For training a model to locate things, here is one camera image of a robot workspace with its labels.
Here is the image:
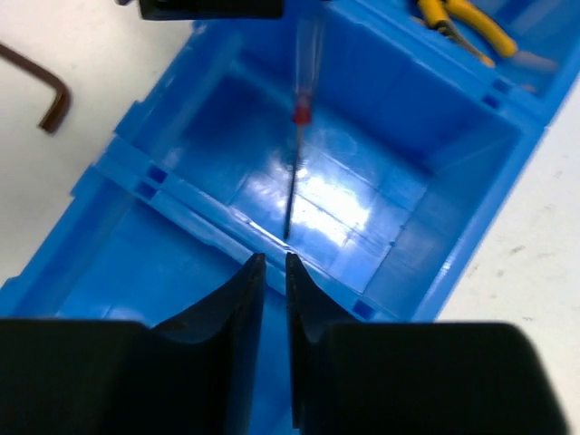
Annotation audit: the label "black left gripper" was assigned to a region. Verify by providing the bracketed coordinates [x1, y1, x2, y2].
[138, 0, 284, 20]

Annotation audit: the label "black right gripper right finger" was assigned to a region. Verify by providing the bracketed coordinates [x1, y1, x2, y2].
[285, 254, 569, 434]

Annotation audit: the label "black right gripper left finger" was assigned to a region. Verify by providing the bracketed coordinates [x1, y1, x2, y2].
[1, 254, 266, 434]

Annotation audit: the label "long brown hex key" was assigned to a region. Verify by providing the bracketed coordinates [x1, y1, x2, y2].
[0, 43, 73, 135]

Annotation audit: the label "clear blue handle screwdriver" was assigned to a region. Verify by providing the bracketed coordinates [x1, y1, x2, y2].
[283, 13, 324, 240]

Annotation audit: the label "yellow pliers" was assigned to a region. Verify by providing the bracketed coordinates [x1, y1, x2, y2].
[410, 0, 518, 69]

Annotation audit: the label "blue three-compartment plastic bin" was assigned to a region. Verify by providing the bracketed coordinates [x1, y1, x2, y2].
[0, 0, 580, 324]

